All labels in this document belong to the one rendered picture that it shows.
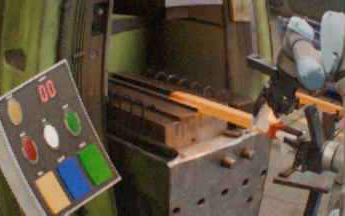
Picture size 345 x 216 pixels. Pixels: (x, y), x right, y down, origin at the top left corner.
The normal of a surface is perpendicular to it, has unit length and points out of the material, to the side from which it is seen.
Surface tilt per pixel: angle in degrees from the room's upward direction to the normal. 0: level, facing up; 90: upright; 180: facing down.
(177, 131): 90
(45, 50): 90
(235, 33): 90
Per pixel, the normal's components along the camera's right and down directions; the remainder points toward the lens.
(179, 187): 0.65, 0.23
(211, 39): -0.76, 0.20
